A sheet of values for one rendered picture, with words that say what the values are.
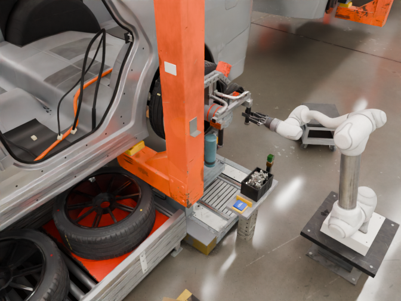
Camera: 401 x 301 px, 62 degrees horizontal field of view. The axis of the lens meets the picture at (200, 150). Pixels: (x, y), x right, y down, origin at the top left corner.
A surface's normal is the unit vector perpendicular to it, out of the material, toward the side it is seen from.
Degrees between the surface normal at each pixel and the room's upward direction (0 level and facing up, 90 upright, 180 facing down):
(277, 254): 0
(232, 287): 0
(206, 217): 0
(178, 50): 90
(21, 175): 92
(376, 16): 90
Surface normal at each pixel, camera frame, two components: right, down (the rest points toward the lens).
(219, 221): 0.00, -0.77
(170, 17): -0.62, 0.50
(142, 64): 0.78, 0.40
